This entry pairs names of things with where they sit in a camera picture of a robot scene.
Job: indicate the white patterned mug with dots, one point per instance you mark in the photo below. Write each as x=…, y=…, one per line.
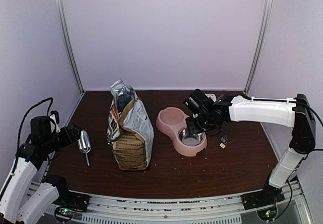
x=212, y=96

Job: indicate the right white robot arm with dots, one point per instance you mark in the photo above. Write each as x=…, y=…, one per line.
x=289, y=124

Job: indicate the dog food bag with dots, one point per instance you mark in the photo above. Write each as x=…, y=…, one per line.
x=130, y=132

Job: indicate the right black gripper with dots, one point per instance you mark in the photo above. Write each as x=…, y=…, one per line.
x=192, y=128

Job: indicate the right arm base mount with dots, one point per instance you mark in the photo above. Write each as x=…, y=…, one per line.
x=255, y=201

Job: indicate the pink double pet bowl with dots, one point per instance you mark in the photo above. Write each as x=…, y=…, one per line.
x=171, y=121

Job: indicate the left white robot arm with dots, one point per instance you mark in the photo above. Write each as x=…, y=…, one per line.
x=45, y=138

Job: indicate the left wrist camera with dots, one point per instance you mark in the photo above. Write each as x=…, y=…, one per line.
x=54, y=121

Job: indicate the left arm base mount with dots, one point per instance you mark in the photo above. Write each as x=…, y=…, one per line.
x=64, y=210

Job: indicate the left aluminium frame post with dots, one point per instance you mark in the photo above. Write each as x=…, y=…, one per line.
x=68, y=45

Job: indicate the right aluminium frame post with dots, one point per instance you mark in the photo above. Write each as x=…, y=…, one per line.
x=266, y=15

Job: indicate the aluminium frame post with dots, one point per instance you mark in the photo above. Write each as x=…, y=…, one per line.
x=68, y=45
x=266, y=15

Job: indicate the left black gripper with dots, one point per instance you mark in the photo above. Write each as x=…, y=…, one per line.
x=68, y=139

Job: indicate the metal food scoop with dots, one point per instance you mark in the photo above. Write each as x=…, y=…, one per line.
x=84, y=145

